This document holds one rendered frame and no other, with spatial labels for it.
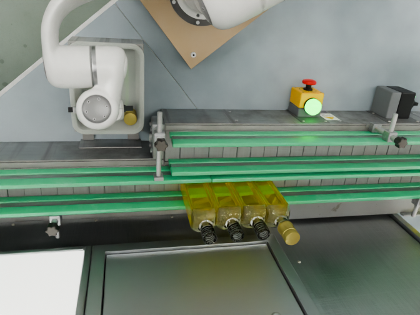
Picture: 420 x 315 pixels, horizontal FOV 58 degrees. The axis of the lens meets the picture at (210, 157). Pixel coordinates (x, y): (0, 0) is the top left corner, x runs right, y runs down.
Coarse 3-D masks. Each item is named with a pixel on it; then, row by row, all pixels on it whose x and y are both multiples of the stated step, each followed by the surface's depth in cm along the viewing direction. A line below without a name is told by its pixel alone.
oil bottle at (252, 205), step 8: (232, 184) 94; (240, 184) 94; (248, 184) 95; (240, 192) 90; (248, 192) 91; (256, 192) 91; (240, 200) 88; (248, 200) 88; (256, 200) 88; (248, 208) 85; (256, 208) 85; (264, 208) 86; (248, 216) 84; (256, 216) 84; (264, 216) 85; (248, 224) 85
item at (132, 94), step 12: (132, 48) 88; (132, 60) 96; (132, 72) 97; (132, 84) 99; (72, 96) 90; (132, 96) 100; (72, 120) 92; (120, 120) 101; (84, 132) 94; (96, 132) 95; (108, 132) 95; (120, 132) 96; (132, 132) 97
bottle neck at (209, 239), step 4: (208, 220) 82; (200, 224) 82; (204, 224) 80; (208, 224) 80; (200, 228) 81; (204, 228) 79; (208, 228) 79; (212, 228) 80; (204, 232) 78; (208, 232) 78; (212, 232) 78; (204, 236) 78; (208, 236) 80; (212, 236) 80; (216, 236) 78; (204, 240) 78; (208, 240) 79; (212, 240) 79
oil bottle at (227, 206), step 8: (208, 184) 94; (216, 184) 93; (224, 184) 94; (216, 192) 90; (224, 192) 90; (232, 192) 90; (216, 200) 87; (224, 200) 87; (232, 200) 87; (216, 208) 86; (224, 208) 84; (232, 208) 84; (240, 208) 85; (216, 216) 86; (224, 216) 83; (232, 216) 83; (240, 216) 84; (216, 224) 86; (224, 224) 84; (240, 224) 85
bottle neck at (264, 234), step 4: (252, 220) 84; (256, 220) 83; (260, 220) 83; (252, 224) 83; (256, 224) 82; (260, 224) 81; (264, 224) 82; (256, 228) 81; (260, 228) 80; (264, 228) 80; (268, 228) 81; (256, 232) 81; (260, 232) 80; (264, 232) 82; (268, 232) 80; (260, 236) 81; (264, 236) 81; (268, 236) 81
